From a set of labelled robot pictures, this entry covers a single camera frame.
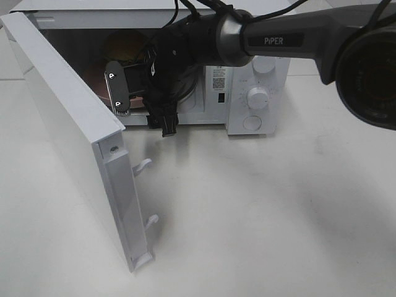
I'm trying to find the white round door button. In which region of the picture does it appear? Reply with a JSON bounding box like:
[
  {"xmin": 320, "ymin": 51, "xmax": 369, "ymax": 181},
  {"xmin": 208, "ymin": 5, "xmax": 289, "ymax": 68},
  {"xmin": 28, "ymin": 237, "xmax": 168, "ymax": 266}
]
[{"xmin": 243, "ymin": 116, "xmax": 262, "ymax": 131}]

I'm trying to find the pink round plate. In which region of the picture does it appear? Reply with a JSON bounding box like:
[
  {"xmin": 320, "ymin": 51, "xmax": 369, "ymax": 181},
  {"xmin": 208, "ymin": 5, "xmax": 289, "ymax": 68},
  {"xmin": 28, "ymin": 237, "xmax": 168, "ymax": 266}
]
[{"xmin": 83, "ymin": 59, "xmax": 145, "ymax": 110}]

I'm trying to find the burger with lettuce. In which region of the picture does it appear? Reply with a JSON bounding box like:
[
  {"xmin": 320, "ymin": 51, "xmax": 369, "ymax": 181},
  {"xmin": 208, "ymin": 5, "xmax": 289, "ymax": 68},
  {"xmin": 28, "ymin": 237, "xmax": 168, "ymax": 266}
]
[{"xmin": 101, "ymin": 29, "xmax": 148, "ymax": 66}]

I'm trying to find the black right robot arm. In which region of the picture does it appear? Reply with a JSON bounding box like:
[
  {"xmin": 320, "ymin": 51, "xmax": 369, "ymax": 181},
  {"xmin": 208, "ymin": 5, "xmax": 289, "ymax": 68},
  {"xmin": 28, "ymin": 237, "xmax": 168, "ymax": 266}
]
[{"xmin": 105, "ymin": 1, "xmax": 395, "ymax": 137}]

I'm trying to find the white warning label sticker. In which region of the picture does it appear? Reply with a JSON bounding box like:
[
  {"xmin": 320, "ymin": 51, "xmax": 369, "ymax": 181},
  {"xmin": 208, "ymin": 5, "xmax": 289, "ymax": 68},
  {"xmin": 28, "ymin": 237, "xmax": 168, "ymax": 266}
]
[{"xmin": 210, "ymin": 66, "xmax": 228, "ymax": 92}]

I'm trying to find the white microwave door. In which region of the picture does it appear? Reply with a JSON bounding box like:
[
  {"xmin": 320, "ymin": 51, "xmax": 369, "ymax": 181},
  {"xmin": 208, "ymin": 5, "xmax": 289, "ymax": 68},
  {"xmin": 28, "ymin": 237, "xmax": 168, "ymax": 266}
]
[{"xmin": 1, "ymin": 12, "xmax": 153, "ymax": 271}]

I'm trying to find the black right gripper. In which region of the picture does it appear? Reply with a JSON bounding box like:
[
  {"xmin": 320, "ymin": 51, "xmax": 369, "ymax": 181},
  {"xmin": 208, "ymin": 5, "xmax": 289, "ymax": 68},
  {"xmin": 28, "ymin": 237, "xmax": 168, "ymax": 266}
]
[{"xmin": 105, "ymin": 33, "xmax": 192, "ymax": 137}]

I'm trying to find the white microwave knob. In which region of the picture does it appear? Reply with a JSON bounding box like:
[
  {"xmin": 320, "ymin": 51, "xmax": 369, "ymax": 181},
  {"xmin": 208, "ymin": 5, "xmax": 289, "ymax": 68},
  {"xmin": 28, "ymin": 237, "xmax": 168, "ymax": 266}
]
[
  {"xmin": 252, "ymin": 56, "xmax": 276, "ymax": 74},
  {"xmin": 246, "ymin": 87, "xmax": 269, "ymax": 110}
]

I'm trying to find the glass microwave turntable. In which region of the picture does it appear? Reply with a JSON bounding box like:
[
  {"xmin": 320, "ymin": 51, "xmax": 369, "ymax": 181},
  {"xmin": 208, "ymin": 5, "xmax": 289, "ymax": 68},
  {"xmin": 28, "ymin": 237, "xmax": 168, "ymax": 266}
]
[{"xmin": 171, "ymin": 66, "xmax": 202, "ymax": 101}]

